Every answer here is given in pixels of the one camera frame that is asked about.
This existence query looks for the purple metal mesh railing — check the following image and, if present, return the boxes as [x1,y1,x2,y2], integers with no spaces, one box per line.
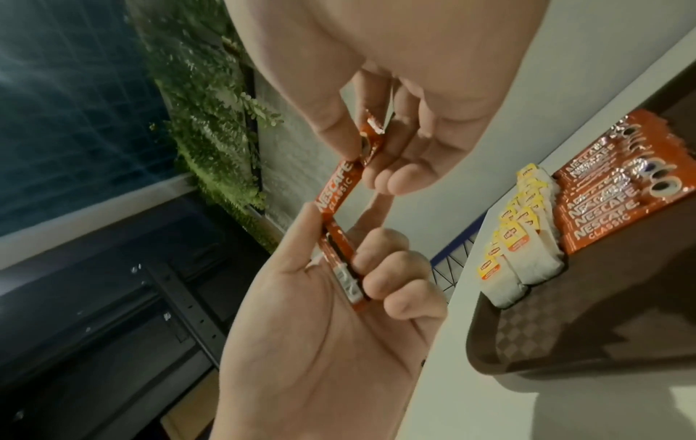
[428,212,489,302]

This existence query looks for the row of red coffee sachets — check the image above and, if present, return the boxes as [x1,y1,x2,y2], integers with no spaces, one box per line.
[551,108,696,255]

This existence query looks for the black metal rack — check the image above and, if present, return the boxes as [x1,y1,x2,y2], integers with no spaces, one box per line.
[0,192,273,440]

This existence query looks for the orange Nescafe sachet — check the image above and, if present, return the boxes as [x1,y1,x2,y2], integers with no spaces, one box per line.
[315,109,388,216]

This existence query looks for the white beam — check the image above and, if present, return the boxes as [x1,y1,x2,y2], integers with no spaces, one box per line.
[0,173,197,272]

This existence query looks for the brown plastic tray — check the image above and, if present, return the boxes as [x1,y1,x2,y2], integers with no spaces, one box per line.
[464,59,696,379]

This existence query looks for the glass building facade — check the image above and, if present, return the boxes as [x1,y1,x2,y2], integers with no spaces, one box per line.
[0,0,186,237]

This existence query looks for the Nescafe sachets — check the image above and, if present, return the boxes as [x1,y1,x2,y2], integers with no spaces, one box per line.
[310,212,367,313]

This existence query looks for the green plants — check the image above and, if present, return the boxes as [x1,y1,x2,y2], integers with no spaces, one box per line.
[124,0,284,255]

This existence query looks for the person's left hand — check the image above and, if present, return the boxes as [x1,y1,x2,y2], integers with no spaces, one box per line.
[209,191,450,440]

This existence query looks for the person's right hand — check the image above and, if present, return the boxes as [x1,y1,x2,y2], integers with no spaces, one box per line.
[225,0,548,196]

